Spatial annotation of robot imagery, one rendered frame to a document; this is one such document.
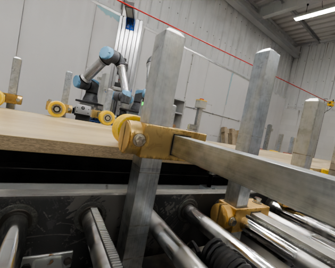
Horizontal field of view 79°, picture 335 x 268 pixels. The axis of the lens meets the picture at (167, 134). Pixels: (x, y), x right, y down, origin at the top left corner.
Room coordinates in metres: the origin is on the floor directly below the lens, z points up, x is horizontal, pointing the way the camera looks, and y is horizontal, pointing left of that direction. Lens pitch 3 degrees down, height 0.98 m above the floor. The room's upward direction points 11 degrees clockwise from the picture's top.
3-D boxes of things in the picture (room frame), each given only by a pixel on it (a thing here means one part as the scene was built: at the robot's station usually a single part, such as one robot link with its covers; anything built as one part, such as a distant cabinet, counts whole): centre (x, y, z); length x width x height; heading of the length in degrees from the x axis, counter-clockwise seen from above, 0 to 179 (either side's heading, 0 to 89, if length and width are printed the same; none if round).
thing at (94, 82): (2.12, 0.86, 1.21); 0.13 x 0.12 x 0.14; 151
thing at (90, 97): (2.13, 0.85, 1.09); 0.15 x 0.15 x 0.10
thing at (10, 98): (1.08, 0.87, 0.95); 0.14 x 0.06 x 0.05; 121
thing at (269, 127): (2.24, -1.08, 0.94); 0.04 x 0.04 x 0.48; 31
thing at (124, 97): (1.72, 0.40, 1.12); 0.09 x 0.08 x 0.11; 61
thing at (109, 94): (1.35, 0.43, 0.89); 0.04 x 0.04 x 0.48; 31
